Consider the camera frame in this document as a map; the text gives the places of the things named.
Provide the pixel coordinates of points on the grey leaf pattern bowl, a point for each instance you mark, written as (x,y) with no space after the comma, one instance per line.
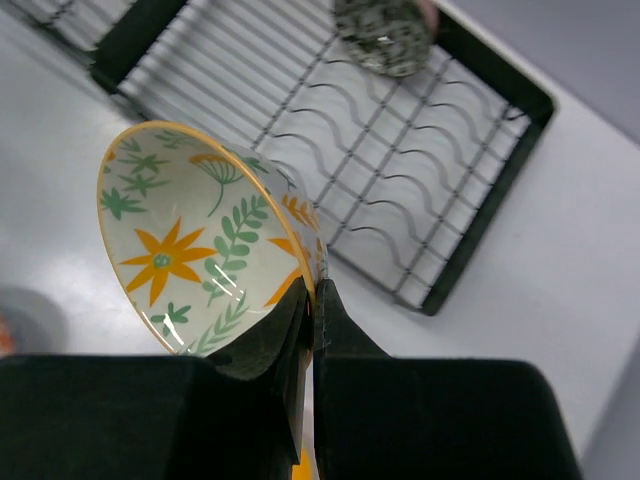
(391,38)

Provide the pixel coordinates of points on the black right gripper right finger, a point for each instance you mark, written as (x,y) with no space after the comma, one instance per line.
(381,417)

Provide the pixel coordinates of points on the white orange flower bowl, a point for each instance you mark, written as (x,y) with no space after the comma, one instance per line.
(204,236)

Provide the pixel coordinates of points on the black wire dish rack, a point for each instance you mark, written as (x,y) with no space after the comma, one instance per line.
(406,173)

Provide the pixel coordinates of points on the yellow bowl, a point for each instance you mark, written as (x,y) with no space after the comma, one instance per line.
(305,469)

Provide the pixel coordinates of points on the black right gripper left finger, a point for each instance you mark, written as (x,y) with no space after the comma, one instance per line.
(236,414)

